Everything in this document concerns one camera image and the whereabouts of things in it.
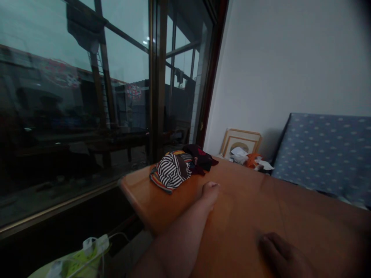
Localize person's right hand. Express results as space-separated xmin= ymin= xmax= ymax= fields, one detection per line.
xmin=258 ymin=231 xmax=319 ymax=278

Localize person's left hand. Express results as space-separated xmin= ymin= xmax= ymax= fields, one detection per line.
xmin=201 ymin=181 xmax=221 ymax=211

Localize dark red cloth garment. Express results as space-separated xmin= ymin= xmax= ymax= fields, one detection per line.
xmin=182 ymin=144 xmax=220 ymax=176

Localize striped cloth garment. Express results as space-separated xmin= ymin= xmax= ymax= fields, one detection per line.
xmin=149 ymin=151 xmax=194 ymax=195

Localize orange cloth item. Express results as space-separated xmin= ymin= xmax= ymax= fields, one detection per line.
xmin=246 ymin=153 xmax=263 ymax=168

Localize light wooden picture frames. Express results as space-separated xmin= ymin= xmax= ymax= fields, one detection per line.
xmin=221 ymin=128 xmax=263 ymax=161

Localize crumpled white paper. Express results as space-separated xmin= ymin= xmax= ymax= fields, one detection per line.
xmin=229 ymin=146 xmax=275 ymax=172

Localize blue white-dotted mattress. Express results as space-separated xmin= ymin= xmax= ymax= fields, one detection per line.
xmin=271 ymin=113 xmax=371 ymax=210

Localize large sliding glass window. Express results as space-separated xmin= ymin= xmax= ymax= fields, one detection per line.
xmin=0 ymin=0 xmax=230 ymax=241

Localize green and white power strip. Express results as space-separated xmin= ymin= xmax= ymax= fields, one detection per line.
xmin=46 ymin=234 xmax=113 ymax=278

